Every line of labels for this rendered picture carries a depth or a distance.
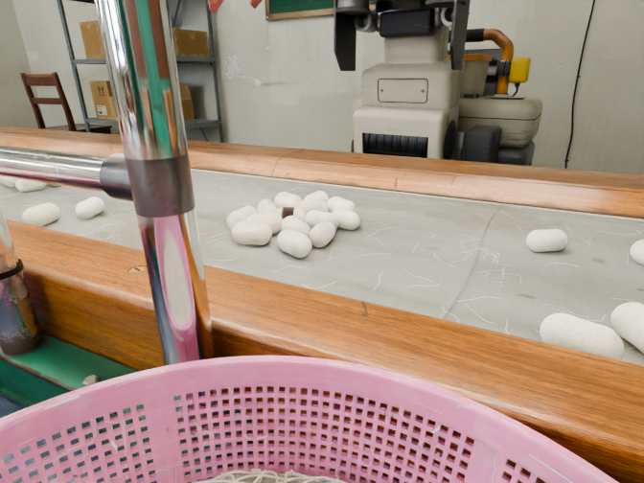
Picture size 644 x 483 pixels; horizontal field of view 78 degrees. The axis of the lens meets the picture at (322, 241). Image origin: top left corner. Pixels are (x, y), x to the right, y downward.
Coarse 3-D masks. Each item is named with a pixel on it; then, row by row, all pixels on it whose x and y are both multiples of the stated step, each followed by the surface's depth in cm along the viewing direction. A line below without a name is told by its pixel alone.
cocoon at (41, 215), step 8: (32, 208) 39; (40, 208) 40; (48, 208) 40; (56, 208) 41; (24, 216) 39; (32, 216) 39; (40, 216) 39; (48, 216) 40; (56, 216) 41; (32, 224) 39; (40, 224) 40
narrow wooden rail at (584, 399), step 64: (64, 256) 28; (128, 256) 27; (64, 320) 26; (128, 320) 23; (256, 320) 20; (320, 320) 20; (384, 320) 20; (448, 384) 16; (512, 384) 16; (576, 384) 16; (640, 384) 16; (576, 448) 14; (640, 448) 13
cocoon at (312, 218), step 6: (312, 210) 38; (306, 216) 38; (312, 216) 37; (318, 216) 37; (324, 216) 37; (330, 216) 37; (306, 222) 38; (312, 222) 37; (318, 222) 37; (336, 222) 37; (336, 228) 37
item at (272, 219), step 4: (252, 216) 37; (256, 216) 37; (260, 216) 37; (264, 216) 37; (268, 216) 37; (272, 216) 37; (276, 216) 37; (280, 216) 37; (248, 220) 36; (252, 220) 36; (256, 220) 36; (260, 220) 36; (264, 220) 36; (268, 220) 37; (272, 220) 37; (276, 220) 37; (280, 220) 37; (268, 224) 37; (272, 224) 37; (276, 224) 37; (280, 224) 37; (272, 228) 37; (276, 228) 37; (280, 228) 37; (272, 232) 37; (276, 232) 37
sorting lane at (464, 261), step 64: (0, 192) 52; (64, 192) 52; (256, 192) 51; (384, 192) 51; (256, 256) 33; (320, 256) 33; (384, 256) 33; (448, 256) 33; (512, 256) 33; (576, 256) 33; (448, 320) 24; (512, 320) 24
